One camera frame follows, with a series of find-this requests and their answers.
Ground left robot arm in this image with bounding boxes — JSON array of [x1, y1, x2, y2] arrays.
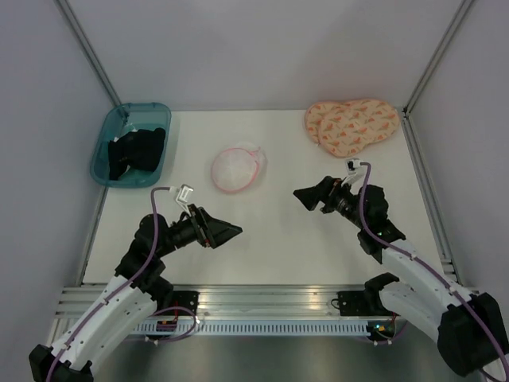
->
[[29, 205, 243, 381]]

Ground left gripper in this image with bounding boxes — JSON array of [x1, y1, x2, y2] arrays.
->
[[156, 203, 243, 257]]

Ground right aluminium frame post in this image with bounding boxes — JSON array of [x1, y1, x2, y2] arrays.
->
[[402, 0, 477, 118]]

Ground white slotted cable duct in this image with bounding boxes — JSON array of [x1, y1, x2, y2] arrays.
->
[[131, 320, 370, 337]]

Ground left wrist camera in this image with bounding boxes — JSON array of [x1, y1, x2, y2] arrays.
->
[[169, 184, 194, 215]]

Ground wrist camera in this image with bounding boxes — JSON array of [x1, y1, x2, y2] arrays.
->
[[169, 184, 194, 215], [342, 158, 366, 185]]

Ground teal plastic bin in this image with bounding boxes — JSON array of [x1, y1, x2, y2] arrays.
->
[[89, 102, 172, 189]]

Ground floral padded laundry bag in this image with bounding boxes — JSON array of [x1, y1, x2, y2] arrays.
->
[[304, 98, 401, 158]]

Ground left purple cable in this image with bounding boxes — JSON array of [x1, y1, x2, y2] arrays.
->
[[45, 186, 176, 382]]

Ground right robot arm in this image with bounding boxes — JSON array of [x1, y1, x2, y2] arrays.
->
[[293, 176, 508, 376]]

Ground aluminium frame post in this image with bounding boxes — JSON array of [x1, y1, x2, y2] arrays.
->
[[54, 0, 122, 107], [402, 0, 477, 118]]

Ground white mesh laundry bag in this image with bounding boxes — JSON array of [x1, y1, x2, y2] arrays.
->
[[211, 142, 266, 193]]

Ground left aluminium frame post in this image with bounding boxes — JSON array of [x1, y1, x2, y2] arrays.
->
[[54, 0, 122, 107]]

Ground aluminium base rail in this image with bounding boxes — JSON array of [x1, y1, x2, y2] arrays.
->
[[53, 283, 478, 319]]

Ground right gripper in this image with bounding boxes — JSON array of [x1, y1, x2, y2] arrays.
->
[[293, 176, 367, 230]]

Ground black garment in bin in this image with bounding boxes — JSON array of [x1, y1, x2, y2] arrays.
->
[[108, 127, 166, 181]]

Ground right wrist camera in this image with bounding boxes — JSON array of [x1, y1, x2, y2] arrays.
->
[[342, 158, 366, 185]]

